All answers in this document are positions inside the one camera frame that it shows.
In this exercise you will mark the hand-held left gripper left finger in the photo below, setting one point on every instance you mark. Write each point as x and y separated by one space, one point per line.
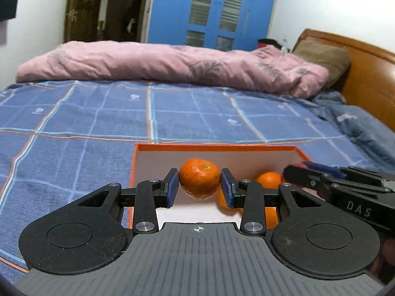
172 188

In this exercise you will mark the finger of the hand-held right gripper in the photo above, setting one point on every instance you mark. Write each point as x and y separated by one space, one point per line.
324 168
304 177

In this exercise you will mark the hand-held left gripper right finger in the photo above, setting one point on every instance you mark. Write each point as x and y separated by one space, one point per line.
226 191

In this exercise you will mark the large orange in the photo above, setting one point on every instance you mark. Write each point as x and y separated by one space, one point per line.
268 180
224 204

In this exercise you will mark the orange cardboard box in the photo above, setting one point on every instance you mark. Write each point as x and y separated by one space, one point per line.
154 166

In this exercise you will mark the small orange tangerine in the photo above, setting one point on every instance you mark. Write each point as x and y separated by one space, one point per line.
200 177

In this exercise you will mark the wooden headboard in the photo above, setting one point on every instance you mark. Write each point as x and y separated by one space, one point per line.
373 77

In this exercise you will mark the blue plaid bed sheet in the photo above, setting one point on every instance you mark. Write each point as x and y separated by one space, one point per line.
92 120

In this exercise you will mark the brown pillow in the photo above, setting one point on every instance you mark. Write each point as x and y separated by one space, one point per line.
324 60

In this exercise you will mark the pink printed quilt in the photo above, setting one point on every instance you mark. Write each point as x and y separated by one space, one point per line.
154 64

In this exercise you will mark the black clothing heap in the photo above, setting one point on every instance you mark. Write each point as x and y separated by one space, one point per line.
268 43

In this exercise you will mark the blue wardrobe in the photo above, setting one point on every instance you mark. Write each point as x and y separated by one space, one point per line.
216 6

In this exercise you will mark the brown wooden door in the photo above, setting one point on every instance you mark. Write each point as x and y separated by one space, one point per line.
83 3

